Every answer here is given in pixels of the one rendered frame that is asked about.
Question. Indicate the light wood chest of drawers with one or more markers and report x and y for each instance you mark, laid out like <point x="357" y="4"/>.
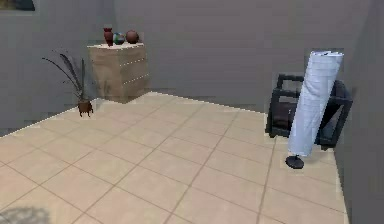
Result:
<point x="118" y="71"/>

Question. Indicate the round brown vase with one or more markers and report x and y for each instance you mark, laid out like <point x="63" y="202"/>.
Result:
<point x="132" y="36"/>

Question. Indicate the framed wall picture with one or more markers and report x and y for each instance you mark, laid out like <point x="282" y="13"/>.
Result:
<point x="16" y="4"/>

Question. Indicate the black side table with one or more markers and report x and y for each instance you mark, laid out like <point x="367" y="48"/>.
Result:
<point x="283" y="113"/>

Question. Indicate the house plant in brown pot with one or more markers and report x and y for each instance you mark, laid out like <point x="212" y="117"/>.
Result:
<point x="84" y="106"/>

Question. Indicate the dark red vase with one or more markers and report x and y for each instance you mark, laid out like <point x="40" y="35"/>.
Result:
<point x="108" y="36"/>

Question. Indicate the white cylinder floor lamp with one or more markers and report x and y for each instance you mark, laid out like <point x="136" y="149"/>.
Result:
<point x="313" y="103"/>

